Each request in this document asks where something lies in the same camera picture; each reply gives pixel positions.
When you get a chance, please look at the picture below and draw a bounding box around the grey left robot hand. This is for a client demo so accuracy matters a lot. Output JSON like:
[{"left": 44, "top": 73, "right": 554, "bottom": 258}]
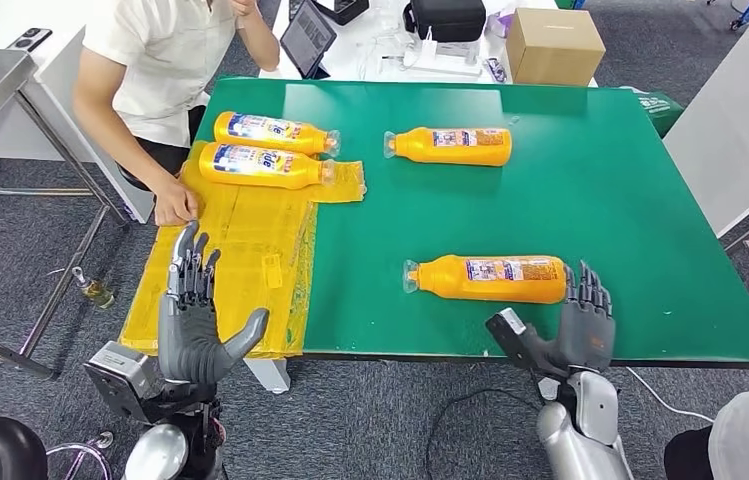
[{"left": 157, "top": 221, "right": 271, "bottom": 386}]

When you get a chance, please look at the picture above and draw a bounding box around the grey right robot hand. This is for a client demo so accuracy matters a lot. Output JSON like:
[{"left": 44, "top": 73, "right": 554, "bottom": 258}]
[{"left": 524, "top": 259, "right": 616, "bottom": 380}]

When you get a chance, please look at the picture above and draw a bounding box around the person's right hand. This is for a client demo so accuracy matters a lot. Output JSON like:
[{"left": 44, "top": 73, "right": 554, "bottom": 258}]
[{"left": 151, "top": 173, "right": 200, "bottom": 228}]

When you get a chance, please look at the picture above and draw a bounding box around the orange detergent bottle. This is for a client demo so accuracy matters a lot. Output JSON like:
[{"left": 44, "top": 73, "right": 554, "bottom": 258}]
[
  {"left": 212, "top": 111, "right": 343, "bottom": 158},
  {"left": 383, "top": 127, "right": 514, "bottom": 168},
  {"left": 197, "top": 141, "right": 337, "bottom": 191},
  {"left": 402, "top": 254, "right": 569, "bottom": 306}
]

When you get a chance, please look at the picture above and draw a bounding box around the small glass bottle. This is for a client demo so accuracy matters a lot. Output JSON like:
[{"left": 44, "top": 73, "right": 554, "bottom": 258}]
[{"left": 71, "top": 266, "right": 116, "bottom": 311}]

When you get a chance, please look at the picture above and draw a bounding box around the black tablet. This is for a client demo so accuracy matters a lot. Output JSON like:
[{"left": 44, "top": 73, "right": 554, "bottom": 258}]
[{"left": 279, "top": 0, "right": 339, "bottom": 81}]

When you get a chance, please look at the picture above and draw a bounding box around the white table leg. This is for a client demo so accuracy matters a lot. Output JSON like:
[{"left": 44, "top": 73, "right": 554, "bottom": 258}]
[{"left": 243, "top": 357, "right": 292, "bottom": 396}]

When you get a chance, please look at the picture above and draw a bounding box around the yellow taped cardboard mat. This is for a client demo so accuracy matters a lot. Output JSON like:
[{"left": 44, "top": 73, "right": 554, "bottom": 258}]
[{"left": 118, "top": 139, "right": 369, "bottom": 360}]

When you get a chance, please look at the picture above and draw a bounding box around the black flat device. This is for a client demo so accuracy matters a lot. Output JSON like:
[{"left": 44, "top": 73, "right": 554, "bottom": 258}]
[{"left": 312, "top": 0, "right": 371, "bottom": 26}]

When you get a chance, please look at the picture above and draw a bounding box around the black carry bag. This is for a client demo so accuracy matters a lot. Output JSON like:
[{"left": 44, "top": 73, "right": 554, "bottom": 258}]
[{"left": 402, "top": 0, "right": 488, "bottom": 44}]

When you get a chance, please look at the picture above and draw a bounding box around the black smartphone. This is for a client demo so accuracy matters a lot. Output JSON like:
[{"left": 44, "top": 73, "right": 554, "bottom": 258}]
[{"left": 6, "top": 27, "right": 54, "bottom": 54}]

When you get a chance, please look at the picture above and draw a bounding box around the clear bag with purple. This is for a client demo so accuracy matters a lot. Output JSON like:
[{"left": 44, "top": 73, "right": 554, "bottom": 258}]
[{"left": 485, "top": 7, "right": 518, "bottom": 40}]

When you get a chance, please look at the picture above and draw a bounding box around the small purple packet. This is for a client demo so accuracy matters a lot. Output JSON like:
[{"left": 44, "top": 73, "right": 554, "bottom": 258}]
[{"left": 481, "top": 56, "right": 507, "bottom": 84}]

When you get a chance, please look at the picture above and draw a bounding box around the large white table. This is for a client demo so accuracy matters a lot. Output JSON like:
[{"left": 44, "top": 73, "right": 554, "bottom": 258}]
[{"left": 661, "top": 5, "right": 749, "bottom": 238}]

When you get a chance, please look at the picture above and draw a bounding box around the brown cardboard box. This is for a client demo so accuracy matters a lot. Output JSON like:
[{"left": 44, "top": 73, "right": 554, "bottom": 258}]
[{"left": 505, "top": 7, "right": 608, "bottom": 88}]

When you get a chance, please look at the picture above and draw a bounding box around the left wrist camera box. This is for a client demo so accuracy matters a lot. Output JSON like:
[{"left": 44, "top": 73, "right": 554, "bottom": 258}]
[{"left": 83, "top": 341, "right": 163, "bottom": 425}]

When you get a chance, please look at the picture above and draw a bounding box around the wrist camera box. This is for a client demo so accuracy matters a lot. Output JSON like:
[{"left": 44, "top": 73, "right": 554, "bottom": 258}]
[
  {"left": 83, "top": 341, "right": 163, "bottom": 425},
  {"left": 484, "top": 307, "right": 548, "bottom": 372}
]

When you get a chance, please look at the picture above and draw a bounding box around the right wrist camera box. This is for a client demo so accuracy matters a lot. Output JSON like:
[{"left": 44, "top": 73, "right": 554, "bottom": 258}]
[{"left": 484, "top": 307, "right": 548, "bottom": 372}]

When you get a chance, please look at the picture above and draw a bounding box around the white floor cable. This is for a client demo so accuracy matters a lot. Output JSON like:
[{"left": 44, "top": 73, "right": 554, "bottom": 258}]
[{"left": 624, "top": 365, "right": 718, "bottom": 425}]

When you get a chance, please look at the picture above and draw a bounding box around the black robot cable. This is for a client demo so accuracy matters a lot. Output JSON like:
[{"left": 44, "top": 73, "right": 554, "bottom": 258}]
[{"left": 424, "top": 388, "right": 541, "bottom": 480}]

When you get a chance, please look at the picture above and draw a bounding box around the chrome caster frame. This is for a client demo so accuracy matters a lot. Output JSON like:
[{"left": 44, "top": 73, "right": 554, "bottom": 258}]
[{"left": 45, "top": 431, "right": 116, "bottom": 480}]

